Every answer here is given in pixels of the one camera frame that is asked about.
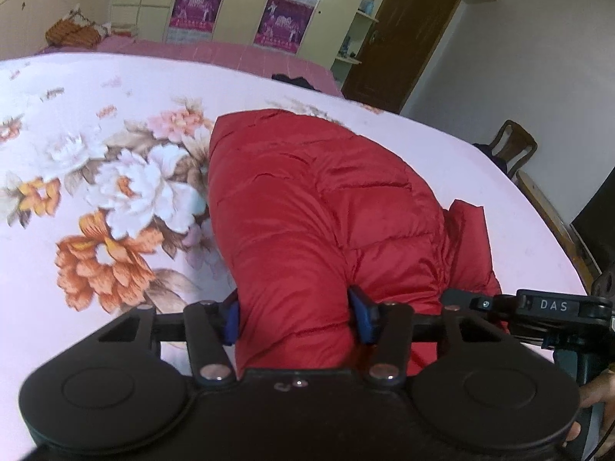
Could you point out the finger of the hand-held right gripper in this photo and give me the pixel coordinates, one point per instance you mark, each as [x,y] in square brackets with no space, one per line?
[485,302]

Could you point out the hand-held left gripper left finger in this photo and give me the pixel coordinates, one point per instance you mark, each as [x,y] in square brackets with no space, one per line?
[232,321]

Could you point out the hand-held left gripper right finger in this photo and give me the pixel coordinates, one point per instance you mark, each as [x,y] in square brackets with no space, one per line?
[363,319]

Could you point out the red puffer jacket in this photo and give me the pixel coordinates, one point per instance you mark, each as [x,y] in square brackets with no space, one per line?
[298,211]

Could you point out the person's right hand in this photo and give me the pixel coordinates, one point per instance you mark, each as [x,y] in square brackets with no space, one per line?
[598,391]

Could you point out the dark screen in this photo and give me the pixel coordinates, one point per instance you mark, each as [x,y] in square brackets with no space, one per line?
[598,230]

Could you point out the wooden chair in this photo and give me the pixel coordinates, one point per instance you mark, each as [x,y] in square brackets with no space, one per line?
[516,146]

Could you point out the floral white blanket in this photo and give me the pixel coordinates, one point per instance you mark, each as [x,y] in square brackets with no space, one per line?
[96,153]

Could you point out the dark cloth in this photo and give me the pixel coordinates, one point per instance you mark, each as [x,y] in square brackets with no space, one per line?
[298,81]

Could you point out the pink bed sheet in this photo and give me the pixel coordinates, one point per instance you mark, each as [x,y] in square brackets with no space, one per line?
[216,55]

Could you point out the brown wooden door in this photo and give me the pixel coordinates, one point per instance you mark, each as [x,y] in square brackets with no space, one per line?
[403,38]

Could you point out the cream corner shelf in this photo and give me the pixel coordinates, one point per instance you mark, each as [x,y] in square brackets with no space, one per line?
[365,19]

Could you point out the blue bottle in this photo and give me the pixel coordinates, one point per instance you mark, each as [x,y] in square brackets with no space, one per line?
[369,5]

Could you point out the floral pillow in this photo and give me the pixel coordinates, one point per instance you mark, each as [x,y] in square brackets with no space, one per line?
[113,29]

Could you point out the cream bed headboard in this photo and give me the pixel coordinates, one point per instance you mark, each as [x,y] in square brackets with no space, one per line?
[43,0]

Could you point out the purple wall poster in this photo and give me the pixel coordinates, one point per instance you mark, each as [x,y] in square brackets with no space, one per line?
[197,9]
[283,24]

